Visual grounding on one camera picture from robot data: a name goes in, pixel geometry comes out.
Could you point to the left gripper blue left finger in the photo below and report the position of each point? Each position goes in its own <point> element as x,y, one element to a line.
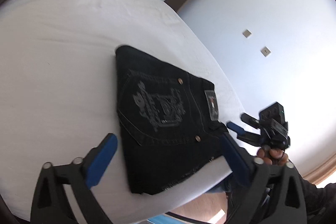
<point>98,159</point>

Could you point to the upper wall switch plate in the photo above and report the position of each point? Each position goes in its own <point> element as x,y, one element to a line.
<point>247,33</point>

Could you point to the black jeans pant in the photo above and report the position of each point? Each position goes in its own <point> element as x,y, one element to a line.
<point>169,121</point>

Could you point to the person's right hand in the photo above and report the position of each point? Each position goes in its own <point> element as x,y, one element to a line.
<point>273,156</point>

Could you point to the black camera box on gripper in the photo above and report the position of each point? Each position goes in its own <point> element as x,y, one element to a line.
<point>276,112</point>

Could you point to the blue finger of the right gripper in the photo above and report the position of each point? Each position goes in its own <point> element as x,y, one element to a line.
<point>247,119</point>
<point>236,128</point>

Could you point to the white bed mattress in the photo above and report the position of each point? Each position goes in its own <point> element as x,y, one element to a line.
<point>58,79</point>

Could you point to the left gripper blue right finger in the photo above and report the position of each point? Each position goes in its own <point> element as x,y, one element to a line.
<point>238,159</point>

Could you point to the lower wall socket plate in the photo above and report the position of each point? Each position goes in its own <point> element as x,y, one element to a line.
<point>265,51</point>

